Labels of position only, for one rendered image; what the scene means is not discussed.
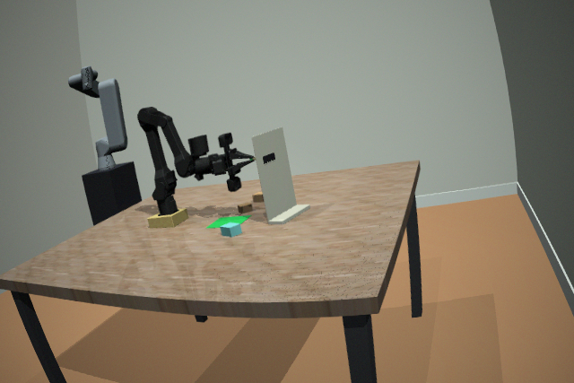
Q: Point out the small light blue cube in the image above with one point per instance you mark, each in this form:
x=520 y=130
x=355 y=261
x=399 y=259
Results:
x=230 y=229

